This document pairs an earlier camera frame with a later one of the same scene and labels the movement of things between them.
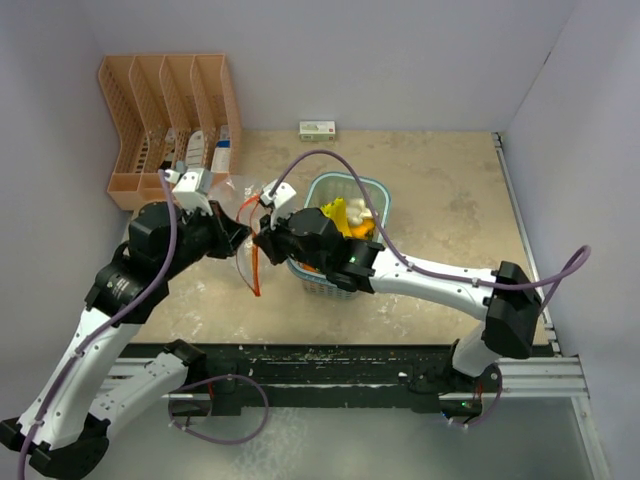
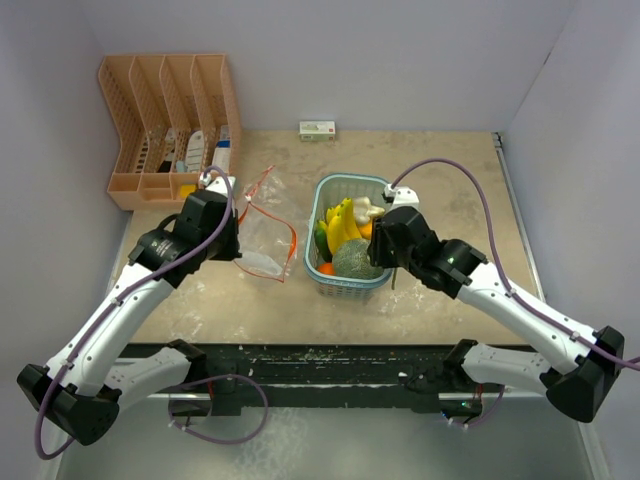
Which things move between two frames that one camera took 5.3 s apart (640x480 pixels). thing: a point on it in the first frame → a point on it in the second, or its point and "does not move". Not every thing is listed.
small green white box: [320, 130] does not move
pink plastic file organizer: [168, 109] does not move
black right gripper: [269, 240] → [376, 247]
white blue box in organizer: [221, 162] does not move
